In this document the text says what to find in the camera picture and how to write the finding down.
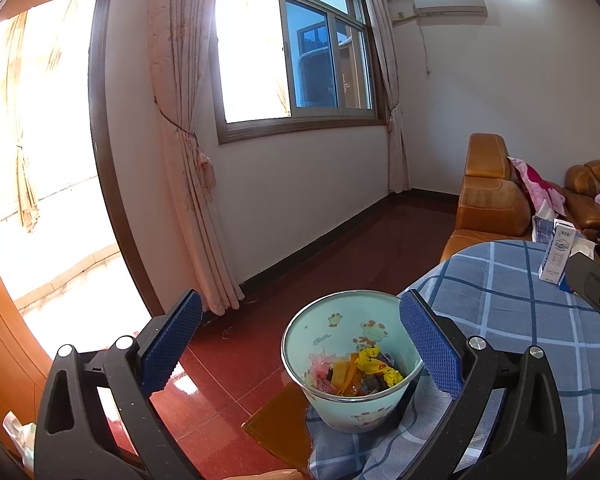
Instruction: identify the white air conditioner pipe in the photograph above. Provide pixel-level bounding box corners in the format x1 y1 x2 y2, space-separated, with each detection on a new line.
392 10 431 77

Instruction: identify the yellow wrapper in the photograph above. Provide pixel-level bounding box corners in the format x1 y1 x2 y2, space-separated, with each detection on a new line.
356 346 405 386

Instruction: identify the orange white wrapper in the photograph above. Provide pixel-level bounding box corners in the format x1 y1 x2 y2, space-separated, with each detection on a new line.
330 357 376 396

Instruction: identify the pink plastic bag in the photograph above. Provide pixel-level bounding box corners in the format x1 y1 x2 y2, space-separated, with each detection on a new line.
307 352 341 391

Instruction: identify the light teal cartoon bin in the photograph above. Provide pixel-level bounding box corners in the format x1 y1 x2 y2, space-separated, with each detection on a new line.
281 290 425 435

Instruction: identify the blue carton with white cap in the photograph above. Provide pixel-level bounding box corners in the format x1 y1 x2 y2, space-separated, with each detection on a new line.
555 236 598 295

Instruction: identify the white air conditioner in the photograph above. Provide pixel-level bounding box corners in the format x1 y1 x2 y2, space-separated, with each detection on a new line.
411 0 488 16

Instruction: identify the blue plaid tablecloth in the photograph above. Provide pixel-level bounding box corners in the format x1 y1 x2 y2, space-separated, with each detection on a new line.
305 240 600 480

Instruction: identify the sliding glass window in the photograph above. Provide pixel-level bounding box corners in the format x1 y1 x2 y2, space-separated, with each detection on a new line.
212 0 388 146

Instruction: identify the pink floral curtain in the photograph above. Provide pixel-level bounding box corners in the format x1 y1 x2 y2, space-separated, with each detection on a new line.
147 0 246 317

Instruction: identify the pale grey curtain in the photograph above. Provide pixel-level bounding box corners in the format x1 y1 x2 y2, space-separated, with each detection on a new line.
347 0 413 195

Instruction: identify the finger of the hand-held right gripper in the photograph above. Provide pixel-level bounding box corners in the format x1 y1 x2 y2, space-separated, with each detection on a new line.
564 252 600 377

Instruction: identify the tan leather chaise sofa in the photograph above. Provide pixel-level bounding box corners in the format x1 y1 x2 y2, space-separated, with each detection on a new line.
440 133 600 271

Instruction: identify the sheer beige curtain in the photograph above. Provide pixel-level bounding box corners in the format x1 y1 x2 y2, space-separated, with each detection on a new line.
2 0 86 233

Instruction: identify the amber glass panel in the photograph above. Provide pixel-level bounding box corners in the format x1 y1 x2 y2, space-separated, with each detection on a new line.
242 385 313 468

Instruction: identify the white plastic bag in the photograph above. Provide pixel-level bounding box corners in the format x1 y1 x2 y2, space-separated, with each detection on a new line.
2 410 38 476

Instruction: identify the orange wooden door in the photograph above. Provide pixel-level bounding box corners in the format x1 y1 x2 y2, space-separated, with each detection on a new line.
0 255 146 476

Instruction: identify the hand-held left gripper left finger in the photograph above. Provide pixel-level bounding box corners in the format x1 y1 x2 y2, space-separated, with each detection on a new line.
32 288 203 480

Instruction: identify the white milk carton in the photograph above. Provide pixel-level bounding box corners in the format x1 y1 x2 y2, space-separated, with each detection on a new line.
538 218 581 286

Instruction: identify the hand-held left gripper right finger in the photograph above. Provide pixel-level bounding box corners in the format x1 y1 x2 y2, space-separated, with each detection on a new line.
399 288 568 480

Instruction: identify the glass balcony door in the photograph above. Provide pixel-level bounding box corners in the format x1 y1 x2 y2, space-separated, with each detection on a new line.
0 0 166 356

